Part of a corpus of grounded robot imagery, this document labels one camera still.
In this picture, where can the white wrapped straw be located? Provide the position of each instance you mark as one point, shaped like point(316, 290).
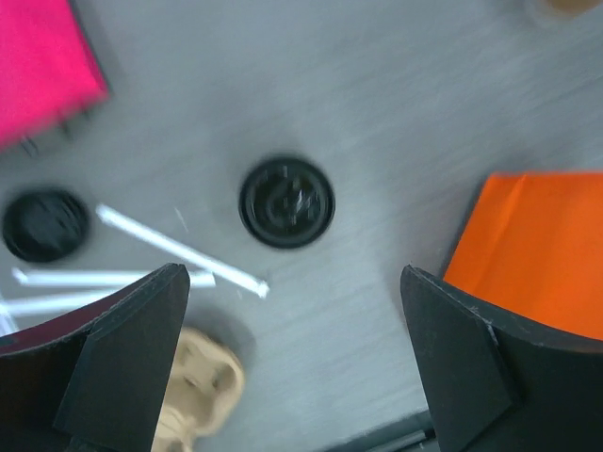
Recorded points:
point(79, 278)
point(112, 218)

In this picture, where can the folded pink shirt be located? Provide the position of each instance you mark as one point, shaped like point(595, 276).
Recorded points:
point(48, 70)

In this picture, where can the black plastic cup lid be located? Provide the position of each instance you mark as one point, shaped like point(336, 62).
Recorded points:
point(286, 202)

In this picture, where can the brown cardboard cup carrier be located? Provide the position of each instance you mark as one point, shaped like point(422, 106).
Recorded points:
point(205, 384)

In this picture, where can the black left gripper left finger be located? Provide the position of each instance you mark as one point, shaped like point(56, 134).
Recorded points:
point(94, 379)

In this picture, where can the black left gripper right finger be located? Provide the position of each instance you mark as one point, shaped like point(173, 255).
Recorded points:
point(497, 381)

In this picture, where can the orange paper gift bag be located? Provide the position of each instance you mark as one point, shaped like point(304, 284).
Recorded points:
point(533, 246)

